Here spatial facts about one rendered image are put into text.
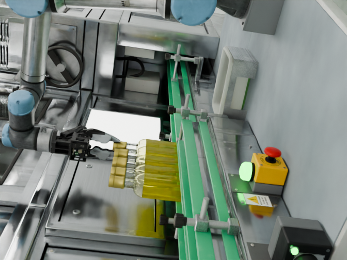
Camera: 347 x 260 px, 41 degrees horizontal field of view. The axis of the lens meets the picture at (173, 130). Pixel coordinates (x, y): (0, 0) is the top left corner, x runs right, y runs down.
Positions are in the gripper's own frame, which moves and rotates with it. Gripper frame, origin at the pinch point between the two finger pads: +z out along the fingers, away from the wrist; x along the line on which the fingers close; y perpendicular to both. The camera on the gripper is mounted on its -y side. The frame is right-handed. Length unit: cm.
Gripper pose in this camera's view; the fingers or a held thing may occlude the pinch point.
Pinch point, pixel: (115, 145)
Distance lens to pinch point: 153.9
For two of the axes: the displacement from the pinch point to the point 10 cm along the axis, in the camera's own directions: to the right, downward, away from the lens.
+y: 0.3, 4.1, -9.1
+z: 9.9, 1.3, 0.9
